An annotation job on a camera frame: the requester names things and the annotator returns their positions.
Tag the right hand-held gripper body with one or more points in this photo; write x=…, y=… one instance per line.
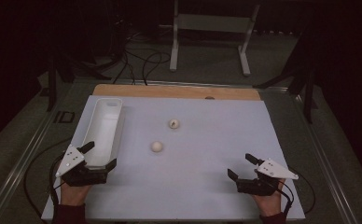
x=257, y=186

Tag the black stand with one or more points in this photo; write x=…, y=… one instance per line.
x=51, y=93
x=309, y=102

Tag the white metal stand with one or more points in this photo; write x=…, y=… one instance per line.
x=213, y=23

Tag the white ball with dark mark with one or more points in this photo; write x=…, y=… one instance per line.
x=174, y=123

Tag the black rectangular floor frame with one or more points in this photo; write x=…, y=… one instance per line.
x=56, y=117

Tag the plain white ball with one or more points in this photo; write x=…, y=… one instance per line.
x=157, y=146

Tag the white plastic bin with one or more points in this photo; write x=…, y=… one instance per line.
x=103, y=130

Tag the person's right hand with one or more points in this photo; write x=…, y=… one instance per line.
x=271, y=203

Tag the pale blue table mat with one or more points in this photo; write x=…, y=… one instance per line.
x=201, y=155

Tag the person's left hand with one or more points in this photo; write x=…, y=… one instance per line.
x=73, y=194

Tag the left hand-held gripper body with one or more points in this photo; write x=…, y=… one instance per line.
x=82, y=175

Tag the metal floor rail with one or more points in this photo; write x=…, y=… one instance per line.
x=23, y=161
x=327, y=165

